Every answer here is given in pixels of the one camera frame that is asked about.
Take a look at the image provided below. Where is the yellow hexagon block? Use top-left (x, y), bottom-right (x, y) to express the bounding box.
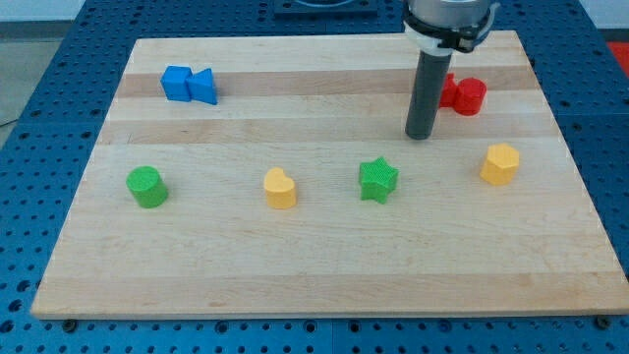
top-left (480, 144), bottom-right (520, 186)

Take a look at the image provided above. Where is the blue cube block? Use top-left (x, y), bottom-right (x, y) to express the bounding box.
top-left (160, 66), bottom-right (193, 102)

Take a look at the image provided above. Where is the yellow heart block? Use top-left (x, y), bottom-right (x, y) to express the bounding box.
top-left (263, 167), bottom-right (297, 209)

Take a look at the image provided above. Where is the green cylinder block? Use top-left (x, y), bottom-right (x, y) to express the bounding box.
top-left (126, 165), bottom-right (168, 208)

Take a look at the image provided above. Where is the wooden board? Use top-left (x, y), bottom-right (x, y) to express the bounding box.
top-left (31, 30), bottom-right (628, 320)

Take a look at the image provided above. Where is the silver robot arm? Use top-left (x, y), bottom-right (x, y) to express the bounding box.
top-left (403, 0), bottom-right (500, 140)

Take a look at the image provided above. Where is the red cylinder block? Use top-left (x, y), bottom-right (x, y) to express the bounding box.
top-left (453, 78), bottom-right (487, 116)

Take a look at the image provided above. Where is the red star block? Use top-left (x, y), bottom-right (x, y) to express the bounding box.
top-left (439, 73), bottom-right (458, 108)

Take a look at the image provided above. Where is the blue triangle block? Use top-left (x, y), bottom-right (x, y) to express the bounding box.
top-left (186, 68), bottom-right (218, 105)

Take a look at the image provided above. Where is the green star block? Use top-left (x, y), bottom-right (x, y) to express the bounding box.
top-left (359, 156), bottom-right (399, 205)

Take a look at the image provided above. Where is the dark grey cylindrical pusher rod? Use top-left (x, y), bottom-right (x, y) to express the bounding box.
top-left (405, 52), bottom-right (452, 140)

